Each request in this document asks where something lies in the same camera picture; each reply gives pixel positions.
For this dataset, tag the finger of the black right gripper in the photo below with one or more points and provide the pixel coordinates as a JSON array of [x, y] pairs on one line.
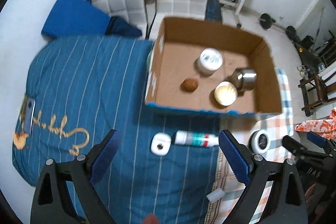
[[327, 145], [315, 164]]

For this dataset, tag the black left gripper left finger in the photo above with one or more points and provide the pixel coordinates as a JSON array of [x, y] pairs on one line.
[[52, 202]]

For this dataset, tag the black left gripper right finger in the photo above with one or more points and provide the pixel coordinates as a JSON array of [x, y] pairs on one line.
[[286, 202]]

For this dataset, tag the silver round tin lid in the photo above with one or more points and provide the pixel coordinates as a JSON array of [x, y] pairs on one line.
[[259, 142]]

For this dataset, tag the white translucent bottle cap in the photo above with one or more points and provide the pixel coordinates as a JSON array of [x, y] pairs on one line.
[[215, 195]]

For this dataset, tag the silver metal cup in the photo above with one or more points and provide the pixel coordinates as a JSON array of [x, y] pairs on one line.
[[244, 79]]

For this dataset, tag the gold round tin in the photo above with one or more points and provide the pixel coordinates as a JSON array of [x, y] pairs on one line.
[[225, 94]]

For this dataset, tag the white spray bottle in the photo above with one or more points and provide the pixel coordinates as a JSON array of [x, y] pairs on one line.
[[195, 139]]

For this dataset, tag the white round jar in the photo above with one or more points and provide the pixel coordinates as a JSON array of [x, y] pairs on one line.
[[209, 61]]

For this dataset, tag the small brown round object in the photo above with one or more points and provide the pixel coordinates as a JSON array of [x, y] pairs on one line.
[[189, 85]]

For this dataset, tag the orange white patterned cloth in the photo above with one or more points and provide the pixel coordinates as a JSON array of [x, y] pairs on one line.
[[325, 128]]

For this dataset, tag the dark wooden stool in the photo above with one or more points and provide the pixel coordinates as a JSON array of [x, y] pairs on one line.
[[316, 92]]

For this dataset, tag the plaid checked quilt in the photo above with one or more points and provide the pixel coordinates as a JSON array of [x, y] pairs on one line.
[[277, 127]]

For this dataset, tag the smartphone on bed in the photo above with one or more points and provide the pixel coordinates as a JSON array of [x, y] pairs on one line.
[[26, 114]]

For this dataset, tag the blue striped bed sheet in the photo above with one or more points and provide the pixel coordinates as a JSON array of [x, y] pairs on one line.
[[85, 86]]

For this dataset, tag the black barbell weight plate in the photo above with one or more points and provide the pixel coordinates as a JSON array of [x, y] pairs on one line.
[[266, 21]]

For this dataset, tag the open cardboard box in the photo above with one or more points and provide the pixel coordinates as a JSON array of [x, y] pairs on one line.
[[179, 43]]

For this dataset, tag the blue foam mat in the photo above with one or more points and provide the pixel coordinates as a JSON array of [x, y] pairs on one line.
[[74, 17]]

